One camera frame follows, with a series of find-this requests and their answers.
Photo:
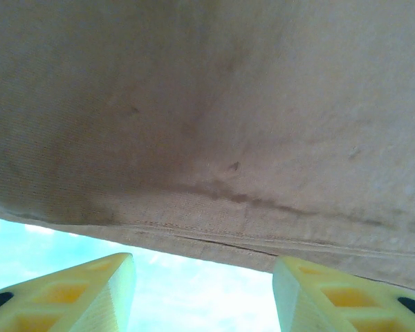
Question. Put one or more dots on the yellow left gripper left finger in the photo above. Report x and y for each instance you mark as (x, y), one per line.
(76, 297)

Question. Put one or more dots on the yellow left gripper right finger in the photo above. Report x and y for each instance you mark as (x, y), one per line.
(335, 301)

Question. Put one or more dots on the brown long pants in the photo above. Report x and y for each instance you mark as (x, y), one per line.
(207, 121)

